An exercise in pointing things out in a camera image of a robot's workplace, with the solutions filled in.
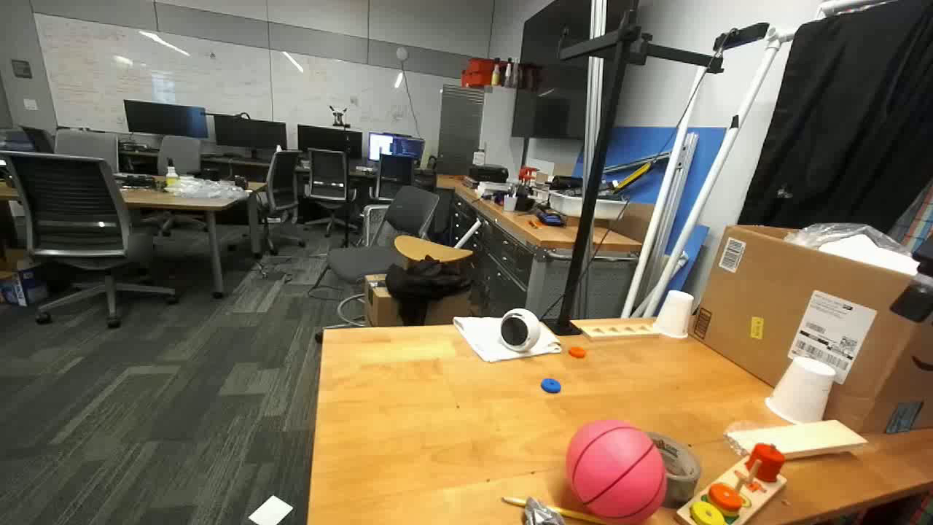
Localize light wooden strip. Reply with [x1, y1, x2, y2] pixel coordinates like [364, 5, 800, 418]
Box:
[568, 315, 665, 341]

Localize wooden office desk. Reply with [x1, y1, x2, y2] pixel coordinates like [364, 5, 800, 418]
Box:
[118, 182, 258, 300]

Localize small cardboard box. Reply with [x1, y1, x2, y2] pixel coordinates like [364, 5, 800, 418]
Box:
[361, 271, 475, 331]

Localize black camera stand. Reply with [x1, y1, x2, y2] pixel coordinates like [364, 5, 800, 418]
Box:
[551, 0, 727, 339]

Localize clear plastic bag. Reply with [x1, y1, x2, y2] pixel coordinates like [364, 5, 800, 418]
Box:
[786, 220, 923, 280]

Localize lit laptop screen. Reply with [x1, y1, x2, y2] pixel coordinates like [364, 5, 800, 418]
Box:
[364, 132, 427, 163]

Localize red items on shelf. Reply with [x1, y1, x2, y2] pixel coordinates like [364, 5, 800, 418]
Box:
[458, 56, 500, 94]

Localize long wooden workbench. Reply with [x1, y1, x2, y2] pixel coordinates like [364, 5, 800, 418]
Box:
[434, 173, 644, 320]

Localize black bag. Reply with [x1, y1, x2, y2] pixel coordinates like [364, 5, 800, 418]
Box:
[383, 258, 480, 326]

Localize white paper cup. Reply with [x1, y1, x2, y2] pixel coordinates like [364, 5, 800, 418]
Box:
[653, 290, 698, 341]
[765, 355, 840, 425]

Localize red cylinder toy piece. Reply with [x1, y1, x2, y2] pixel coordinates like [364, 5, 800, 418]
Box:
[745, 441, 789, 485]

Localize yellow pencil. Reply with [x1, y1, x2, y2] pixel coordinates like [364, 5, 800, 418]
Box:
[500, 493, 608, 525]

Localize white foam block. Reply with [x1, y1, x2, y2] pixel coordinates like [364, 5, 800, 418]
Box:
[723, 418, 870, 462]

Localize grey duct tape roll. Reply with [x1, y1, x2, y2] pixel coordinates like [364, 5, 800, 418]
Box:
[649, 433, 703, 507]

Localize black cloth curtain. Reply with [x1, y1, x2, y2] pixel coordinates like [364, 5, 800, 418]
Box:
[738, 0, 933, 234]

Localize black computer monitor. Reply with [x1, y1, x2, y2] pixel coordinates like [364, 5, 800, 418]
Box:
[122, 97, 214, 141]
[294, 124, 364, 163]
[211, 110, 290, 156]

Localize grey mesh office chair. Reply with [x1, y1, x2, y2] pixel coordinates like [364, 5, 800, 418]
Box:
[0, 150, 181, 331]

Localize pink rubber ball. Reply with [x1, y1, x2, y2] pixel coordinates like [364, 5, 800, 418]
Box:
[563, 418, 671, 525]

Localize black office chair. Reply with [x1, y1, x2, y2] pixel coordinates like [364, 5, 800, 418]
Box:
[302, 147, 361, 236]

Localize orange round toy piece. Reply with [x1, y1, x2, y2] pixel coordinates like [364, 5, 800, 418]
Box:
[707, 481, 748, 517]

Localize white tripod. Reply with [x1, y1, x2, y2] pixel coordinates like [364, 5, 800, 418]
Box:
[619, 20, 797, 320]

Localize yellow-green round toy piece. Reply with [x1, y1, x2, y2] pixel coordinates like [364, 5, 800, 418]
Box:
[689, 498, 729, 525]

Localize white dome camera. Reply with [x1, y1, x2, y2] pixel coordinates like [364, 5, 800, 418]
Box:
[496, 307, 545, 355]

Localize large cardboard box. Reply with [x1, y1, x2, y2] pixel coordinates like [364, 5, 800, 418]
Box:
[698, 224, 933, 437]

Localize blue wall panel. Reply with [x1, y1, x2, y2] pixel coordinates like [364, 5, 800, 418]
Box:
[571, 124, 729, 296]

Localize white plastic bin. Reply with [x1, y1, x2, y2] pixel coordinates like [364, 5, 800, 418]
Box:
[548, 186, 630, 221]

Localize black wall screen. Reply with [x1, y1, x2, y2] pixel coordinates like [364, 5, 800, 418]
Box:
[512, 0, 643, 143]

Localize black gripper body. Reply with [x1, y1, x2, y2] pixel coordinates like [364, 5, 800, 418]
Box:
[886, 275, 933, 326]

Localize white paper scrap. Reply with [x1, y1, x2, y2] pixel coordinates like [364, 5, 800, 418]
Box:
[246, 493, 297, 525]

